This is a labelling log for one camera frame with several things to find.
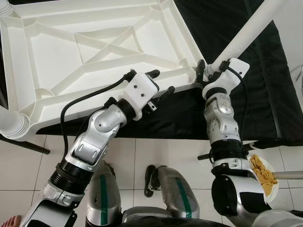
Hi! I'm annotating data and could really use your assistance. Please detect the yellow crumpled cloth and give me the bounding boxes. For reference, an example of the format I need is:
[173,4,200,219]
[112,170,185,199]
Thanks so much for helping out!
[250,155,278,197]

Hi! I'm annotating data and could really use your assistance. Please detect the black table cloth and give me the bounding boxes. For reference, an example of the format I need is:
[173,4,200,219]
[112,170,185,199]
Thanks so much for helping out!
[36,0,303,147]

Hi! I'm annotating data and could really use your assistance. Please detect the person's bare foot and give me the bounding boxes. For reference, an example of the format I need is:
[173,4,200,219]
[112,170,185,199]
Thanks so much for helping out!
[0,215,23,227]

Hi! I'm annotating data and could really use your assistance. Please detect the black robot torso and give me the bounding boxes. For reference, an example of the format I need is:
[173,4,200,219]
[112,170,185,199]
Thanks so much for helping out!
[86,207,228,227]

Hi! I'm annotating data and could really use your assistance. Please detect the white plastic children table top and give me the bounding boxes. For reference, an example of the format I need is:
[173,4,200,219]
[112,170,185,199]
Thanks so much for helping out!
[0,0,209,136]

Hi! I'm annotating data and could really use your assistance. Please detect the white round plate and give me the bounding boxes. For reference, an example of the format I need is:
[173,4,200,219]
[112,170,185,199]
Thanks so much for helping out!
[249,154,280,204]

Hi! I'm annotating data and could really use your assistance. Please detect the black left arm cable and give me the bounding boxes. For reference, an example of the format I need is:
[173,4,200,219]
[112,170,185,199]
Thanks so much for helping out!
[60,70,138,162]

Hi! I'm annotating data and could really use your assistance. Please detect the black robot foot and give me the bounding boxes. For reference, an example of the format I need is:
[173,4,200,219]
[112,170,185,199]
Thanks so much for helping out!
[108,163,117,181]
[144,165,159,198]

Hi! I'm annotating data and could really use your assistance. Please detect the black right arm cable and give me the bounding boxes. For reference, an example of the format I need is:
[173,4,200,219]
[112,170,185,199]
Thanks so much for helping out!
[223,61,250,131]

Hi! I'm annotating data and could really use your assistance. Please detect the silver robot right leg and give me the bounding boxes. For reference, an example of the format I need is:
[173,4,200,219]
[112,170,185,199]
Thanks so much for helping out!
[156,166,200,219]

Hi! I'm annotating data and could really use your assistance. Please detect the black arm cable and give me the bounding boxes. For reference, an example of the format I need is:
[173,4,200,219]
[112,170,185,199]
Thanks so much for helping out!
[223,61,250,131]
[60,70,138,162]

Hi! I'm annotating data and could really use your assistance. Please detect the black robot right foot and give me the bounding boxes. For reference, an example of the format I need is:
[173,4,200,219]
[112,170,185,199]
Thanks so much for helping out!
[144,165,159,198]

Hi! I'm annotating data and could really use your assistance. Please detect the grey bar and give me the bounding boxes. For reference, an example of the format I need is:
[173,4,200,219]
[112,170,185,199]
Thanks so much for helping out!
[275,171,303,179]

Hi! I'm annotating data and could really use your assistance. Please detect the black robot left foot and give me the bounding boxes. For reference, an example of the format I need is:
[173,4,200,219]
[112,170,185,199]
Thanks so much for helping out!
[108,163,117,181]

